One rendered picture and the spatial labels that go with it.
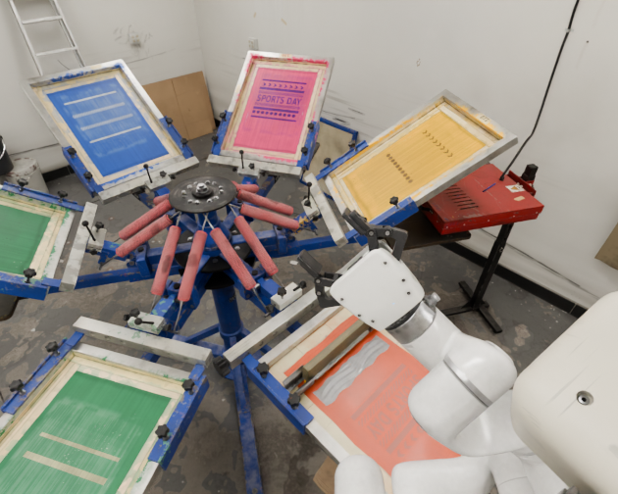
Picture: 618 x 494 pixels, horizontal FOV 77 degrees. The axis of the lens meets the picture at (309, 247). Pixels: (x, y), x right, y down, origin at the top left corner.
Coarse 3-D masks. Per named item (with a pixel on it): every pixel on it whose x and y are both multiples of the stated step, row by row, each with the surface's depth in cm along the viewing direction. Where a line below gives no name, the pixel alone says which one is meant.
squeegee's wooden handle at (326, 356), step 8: (360, 320) 150; (352, 328) 147; (360, 328) 149; (368, 328) 156; (344, 336) 145; (352, 336) 147; (336, 344) 142; (344, 344) 146; (320, 352) 140; (328, 352) 139; (336, 352) 144; (312, 360) 137; (320, 360) 137; (328, 360) 141; (304, 368) 135; (312, 368) 135; (320, 368) 140; (304, 376) 138
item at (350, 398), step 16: (336, 368) 146; (320, 384) 141; (352, 384) 141; (368, 384) 141; (320, 400) 137; (336, 400) 137; (352, 400) 137; (336, 416) 132; (352, 432) 128; (368, 448) 125; (416, 448) 125; (432, 448) 125; (384, 464) 121
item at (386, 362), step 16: (352, 320) 164; (336, 336) 157; (368, 336) 157; (384, 336) 157; (352, 352) 152; (384, 352) 152; (400, 352) 152; (368, 368) 146; (384, 368) 146; (416, 368) 146
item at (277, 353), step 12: (324, 312) 162; (336, 312) 165; (312, 324) 157; (288, 336) 153; (300, 336) 153; (276, 348) 149; (288, 348) 150; (264, 360) 145; (276, 360) 147; (312, 420) 128; (312, 432) 125; (324, 432) 125; (324, 444) 122; (336, 444) 122; (336, 456) 119; (348, 456) 119
